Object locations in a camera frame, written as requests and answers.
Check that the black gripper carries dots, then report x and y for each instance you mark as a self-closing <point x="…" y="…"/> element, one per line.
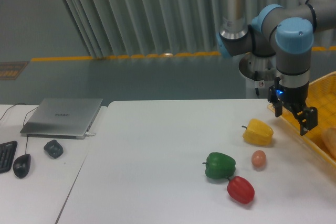
<point x="294" y="100"/>

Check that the white usb dongle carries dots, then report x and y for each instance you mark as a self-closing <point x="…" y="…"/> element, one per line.
<point x="89" y="134"/>

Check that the green bell pepper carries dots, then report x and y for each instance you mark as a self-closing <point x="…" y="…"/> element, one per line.
<point x="219" y="166"/>

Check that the bread loaf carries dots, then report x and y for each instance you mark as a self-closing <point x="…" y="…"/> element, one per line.
<point x="328" y="137"/>

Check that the small black device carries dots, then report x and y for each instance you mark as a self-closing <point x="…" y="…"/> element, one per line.
<point x="53" y="149"/>

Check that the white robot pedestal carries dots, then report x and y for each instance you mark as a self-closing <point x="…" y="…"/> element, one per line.
<point x="259" y="74"/>

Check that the black keyboard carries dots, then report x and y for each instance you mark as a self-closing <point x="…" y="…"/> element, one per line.
<point x="7" y="153"/>

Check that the black computer mouse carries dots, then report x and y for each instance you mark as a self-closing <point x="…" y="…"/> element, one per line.
<point x="21" y="166"/>

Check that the silver closed laptop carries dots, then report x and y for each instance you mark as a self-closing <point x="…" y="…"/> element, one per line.
<point x="62" y="118"/>

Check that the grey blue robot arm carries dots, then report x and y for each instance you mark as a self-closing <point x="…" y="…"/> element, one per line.
<point x="287" y="34"/>

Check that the yellow bell pepper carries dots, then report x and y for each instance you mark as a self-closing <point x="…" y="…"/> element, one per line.
<point x="258" y="133"/>

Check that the red bell pepper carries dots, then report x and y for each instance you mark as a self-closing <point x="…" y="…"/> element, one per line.
<point x="241" y="190"/>

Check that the yellow plastic basket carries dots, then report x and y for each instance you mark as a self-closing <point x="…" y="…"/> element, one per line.
<point x="321" y="95"/>

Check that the brown egg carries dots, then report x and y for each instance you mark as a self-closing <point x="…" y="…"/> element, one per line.
<point x="258" y="159"/>

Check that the pleated grey curtain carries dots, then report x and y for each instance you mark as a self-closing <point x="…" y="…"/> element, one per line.
<point x="147" y="27"/>

